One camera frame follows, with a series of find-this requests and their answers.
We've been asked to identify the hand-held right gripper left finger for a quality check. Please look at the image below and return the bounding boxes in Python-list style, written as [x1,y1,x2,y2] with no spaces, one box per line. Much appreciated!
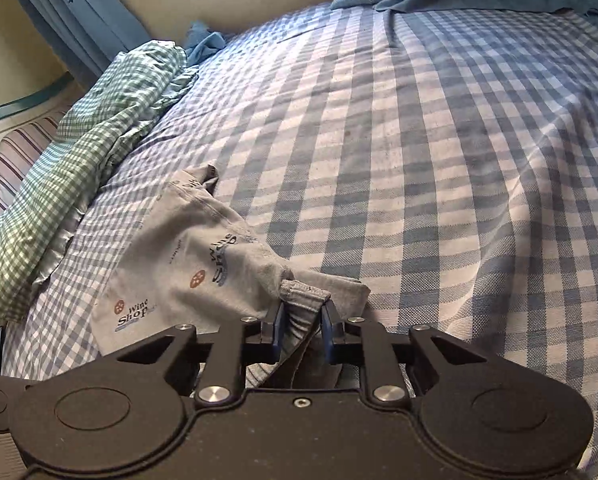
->
[104,302,286,408]

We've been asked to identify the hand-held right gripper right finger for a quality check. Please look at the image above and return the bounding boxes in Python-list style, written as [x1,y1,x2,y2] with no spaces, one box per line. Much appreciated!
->
[320,302,490,407]

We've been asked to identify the grey printed pants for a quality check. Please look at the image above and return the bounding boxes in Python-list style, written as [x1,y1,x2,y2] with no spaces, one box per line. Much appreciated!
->
[90,164,372,391]

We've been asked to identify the blue checked bed sheet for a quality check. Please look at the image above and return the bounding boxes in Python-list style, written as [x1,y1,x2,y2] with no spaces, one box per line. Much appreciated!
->
[2,2,598,480]

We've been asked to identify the green checked quilt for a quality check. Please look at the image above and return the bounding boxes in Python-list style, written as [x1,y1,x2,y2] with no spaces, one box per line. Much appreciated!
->
[0,40,200,323]

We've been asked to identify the small blue cloth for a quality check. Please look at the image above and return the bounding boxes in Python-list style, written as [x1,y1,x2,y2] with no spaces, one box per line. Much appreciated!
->
[185,21,227,66]

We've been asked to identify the striped pillow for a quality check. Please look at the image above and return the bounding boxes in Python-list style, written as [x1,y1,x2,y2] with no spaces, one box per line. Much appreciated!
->
[0,115,65,238]

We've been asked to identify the blue star curtain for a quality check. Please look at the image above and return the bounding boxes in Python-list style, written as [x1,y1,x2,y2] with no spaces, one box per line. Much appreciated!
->
[2,0,152,88]

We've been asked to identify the teal headboard frame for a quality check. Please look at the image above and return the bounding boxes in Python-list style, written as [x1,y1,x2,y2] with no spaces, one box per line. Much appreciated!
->
[0,77,80,131]

